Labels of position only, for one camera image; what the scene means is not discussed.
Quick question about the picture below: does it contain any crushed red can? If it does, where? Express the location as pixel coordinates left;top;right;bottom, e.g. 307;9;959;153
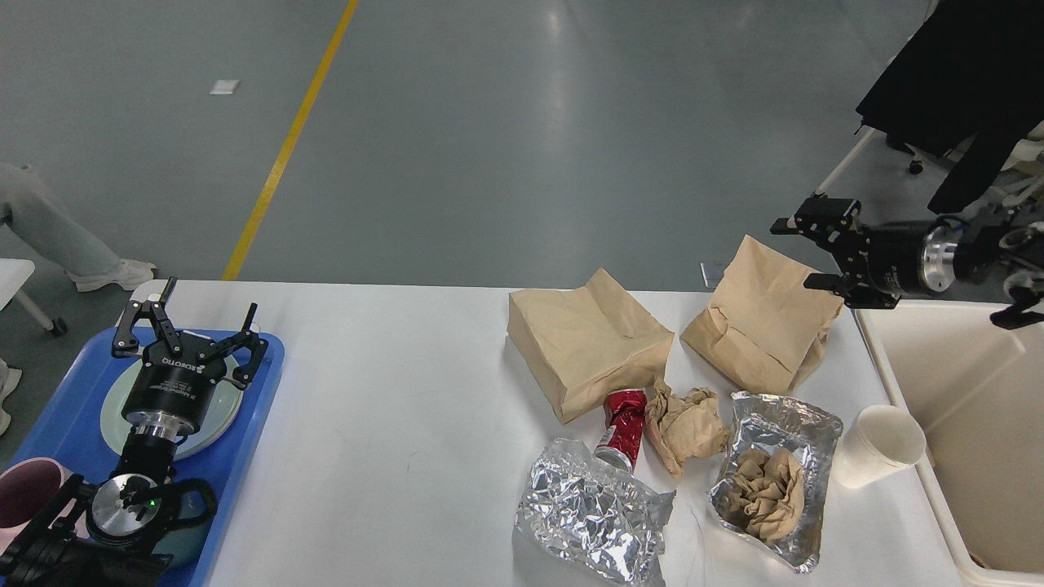
593;389;648;474

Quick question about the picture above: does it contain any brown paper bag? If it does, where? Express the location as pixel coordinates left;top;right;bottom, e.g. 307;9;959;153
507;268;675;424
681;236;843;396

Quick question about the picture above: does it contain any white rolling chair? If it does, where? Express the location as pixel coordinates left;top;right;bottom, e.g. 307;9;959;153
812;124;1042;224

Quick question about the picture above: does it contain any white paper cup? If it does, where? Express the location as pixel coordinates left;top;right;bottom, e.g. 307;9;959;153
831;404;927;489

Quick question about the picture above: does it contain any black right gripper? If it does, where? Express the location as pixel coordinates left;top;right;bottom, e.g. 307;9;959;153
769;194;956;311

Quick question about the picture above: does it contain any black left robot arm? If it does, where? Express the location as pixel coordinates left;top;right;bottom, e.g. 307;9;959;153
2;278;285;586

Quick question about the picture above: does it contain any black jacket on chair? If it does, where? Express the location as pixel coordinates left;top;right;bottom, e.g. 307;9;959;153
856;1;1043;214

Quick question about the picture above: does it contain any crumpled brown paper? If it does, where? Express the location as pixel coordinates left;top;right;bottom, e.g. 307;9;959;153
644;377;730;479

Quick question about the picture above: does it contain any mint green plate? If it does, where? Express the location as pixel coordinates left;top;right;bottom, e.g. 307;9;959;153
100;358;243;461

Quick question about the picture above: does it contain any person in grey trousers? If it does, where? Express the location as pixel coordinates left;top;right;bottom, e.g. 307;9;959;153
1;162;157;294

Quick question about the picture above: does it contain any crumpled foil sheet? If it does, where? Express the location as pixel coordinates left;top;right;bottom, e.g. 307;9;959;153
514;438;677;586

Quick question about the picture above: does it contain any foil bag with paper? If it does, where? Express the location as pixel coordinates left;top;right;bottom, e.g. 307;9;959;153
709;391;843;573

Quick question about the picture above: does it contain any beige plastic bin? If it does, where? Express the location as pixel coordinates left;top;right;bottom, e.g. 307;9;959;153
855;300;1043;586

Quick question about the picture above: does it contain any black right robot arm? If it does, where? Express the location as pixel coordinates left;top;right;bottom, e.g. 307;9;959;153
772;194;1042;330

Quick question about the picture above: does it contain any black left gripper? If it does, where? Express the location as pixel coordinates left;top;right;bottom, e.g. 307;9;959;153
109;277;269;437

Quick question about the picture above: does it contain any white table at left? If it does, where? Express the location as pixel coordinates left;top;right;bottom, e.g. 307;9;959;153
1;258;68;338

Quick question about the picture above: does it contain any right brown paper bag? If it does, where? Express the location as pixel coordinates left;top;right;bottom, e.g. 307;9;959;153
681;236;843;396

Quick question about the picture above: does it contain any pink mug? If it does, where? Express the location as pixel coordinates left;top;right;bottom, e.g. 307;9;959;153
1;457;73;551

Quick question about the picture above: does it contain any white sneaker at left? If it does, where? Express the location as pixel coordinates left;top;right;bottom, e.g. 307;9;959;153
0;360;23;437

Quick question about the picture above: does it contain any left brown paper bag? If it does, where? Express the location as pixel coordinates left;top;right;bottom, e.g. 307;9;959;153
507;268;675;424

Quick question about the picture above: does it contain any blue plastic tray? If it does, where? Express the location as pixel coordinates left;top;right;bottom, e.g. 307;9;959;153
11;327;285;586

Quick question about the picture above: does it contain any dark teal mug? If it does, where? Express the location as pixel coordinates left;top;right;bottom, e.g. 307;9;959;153
152;492;212;569

